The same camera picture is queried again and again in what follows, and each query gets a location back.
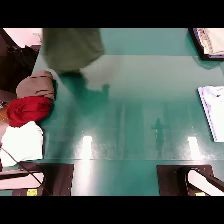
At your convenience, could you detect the olive green T-shirt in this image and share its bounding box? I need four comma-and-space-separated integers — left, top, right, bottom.
42, 27, 106, 75

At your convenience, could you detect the red garment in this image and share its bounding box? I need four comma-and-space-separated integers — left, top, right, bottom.
6, 95, 53, 128

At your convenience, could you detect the white garment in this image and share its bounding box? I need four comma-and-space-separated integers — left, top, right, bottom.
0, 120, 45, 168
197, 85, 224, 144

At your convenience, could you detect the beige garment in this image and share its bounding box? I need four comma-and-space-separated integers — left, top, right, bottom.
196, 27, 224, 56

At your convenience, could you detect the black cable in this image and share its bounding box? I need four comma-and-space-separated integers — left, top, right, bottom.
0, 145, 52, 197

